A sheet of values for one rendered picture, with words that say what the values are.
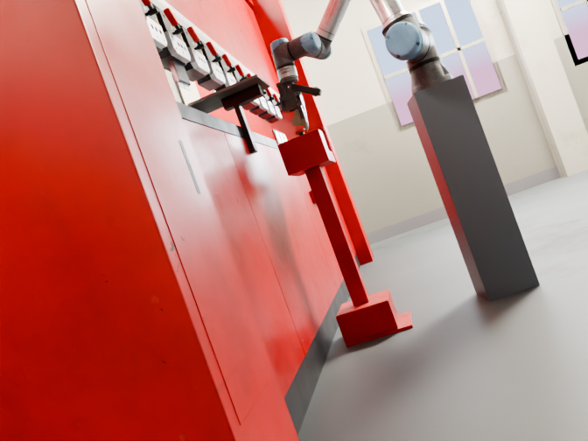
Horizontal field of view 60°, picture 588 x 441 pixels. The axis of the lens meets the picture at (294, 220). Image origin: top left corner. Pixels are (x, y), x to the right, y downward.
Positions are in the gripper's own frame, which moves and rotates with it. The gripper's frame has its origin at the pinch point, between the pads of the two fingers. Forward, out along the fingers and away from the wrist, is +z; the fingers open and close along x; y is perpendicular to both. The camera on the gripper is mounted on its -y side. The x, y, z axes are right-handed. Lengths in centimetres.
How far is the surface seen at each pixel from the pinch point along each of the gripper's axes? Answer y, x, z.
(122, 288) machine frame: 12, 132, 34
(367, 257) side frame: 9, -193, 79
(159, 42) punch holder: 32, 44, -33
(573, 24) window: -228, -356, -74
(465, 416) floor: -29, 89, 80
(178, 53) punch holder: 32, 29, -33
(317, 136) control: -4.6, 15.1, 6.3
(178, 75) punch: 35, 27, -27
